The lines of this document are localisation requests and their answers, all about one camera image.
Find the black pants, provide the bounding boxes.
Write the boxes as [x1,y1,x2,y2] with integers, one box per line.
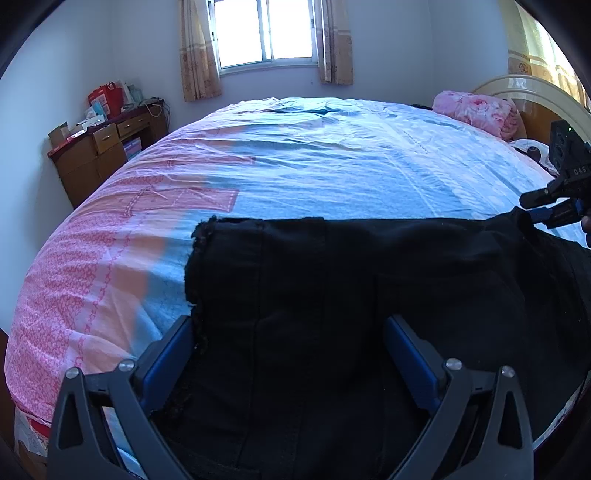
[174,210,590,479]

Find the white pillow with dark dots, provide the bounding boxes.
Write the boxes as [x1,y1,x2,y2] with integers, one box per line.
[510,138,559,177]

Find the cream and wood headboard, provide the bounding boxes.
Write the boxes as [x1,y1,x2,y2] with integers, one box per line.
[474,74,591,145]

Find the pink folded blanket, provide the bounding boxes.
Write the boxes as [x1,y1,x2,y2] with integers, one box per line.
[433,91,526,142]

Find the pink and blue bed cover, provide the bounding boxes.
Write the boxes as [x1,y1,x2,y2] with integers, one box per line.
[6,98,590,479]

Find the brown wooden desk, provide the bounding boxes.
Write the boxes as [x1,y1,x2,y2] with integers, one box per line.
[48,98,169,208]

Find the right beige curtain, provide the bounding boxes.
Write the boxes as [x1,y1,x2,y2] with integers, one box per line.
[312,0,353,86]

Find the beige curtain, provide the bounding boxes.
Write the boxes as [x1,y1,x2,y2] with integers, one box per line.
[312,0,353,86]
[177,0,221,102]

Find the cardboard box on desk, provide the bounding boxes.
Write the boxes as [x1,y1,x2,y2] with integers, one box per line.
[48,122,69,149]

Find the red gift bag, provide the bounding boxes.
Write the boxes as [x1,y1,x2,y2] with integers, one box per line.
[87,82,123,119]

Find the left beige curtain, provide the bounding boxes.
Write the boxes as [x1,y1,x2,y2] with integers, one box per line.
[177,0,221,102]

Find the far window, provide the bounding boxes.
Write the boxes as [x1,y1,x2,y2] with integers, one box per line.
[207,0,317,73]

